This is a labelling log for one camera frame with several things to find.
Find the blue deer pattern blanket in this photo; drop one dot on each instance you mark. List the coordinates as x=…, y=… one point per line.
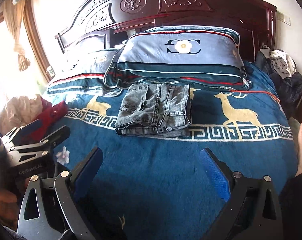
x=155, y=188

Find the grey denim pants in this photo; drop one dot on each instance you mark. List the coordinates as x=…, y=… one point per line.
x=155, y=109

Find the light blue flower pillow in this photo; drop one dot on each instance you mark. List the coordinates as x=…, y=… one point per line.
x=204, y=56

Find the dark red carved headboard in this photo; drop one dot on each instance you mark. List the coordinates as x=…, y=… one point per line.
x=254, y=20

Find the red cloth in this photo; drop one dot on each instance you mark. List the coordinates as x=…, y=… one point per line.
x=49, y=115

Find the pink plastic bag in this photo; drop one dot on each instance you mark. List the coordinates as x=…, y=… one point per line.
x=19, y=111

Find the dark clothes pile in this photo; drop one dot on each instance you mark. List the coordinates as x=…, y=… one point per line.
x=282, y=70

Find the beige tied curtain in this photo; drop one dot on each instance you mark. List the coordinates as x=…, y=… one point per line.
x=13, y=15

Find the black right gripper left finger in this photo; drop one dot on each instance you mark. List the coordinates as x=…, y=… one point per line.
x=50, y=206

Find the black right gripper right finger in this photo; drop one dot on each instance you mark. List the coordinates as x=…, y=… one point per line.
x=252, y=209

